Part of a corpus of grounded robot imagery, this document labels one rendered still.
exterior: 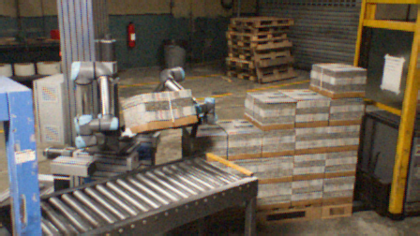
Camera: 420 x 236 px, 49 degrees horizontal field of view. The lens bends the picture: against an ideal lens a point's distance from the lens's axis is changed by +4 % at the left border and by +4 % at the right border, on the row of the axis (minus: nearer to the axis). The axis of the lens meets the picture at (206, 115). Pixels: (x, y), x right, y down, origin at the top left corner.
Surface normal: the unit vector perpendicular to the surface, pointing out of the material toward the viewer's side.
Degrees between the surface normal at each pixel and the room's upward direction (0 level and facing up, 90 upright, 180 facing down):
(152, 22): 90
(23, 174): 90
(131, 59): 90
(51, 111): 90
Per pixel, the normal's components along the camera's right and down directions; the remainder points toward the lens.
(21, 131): 0.63, 0.22
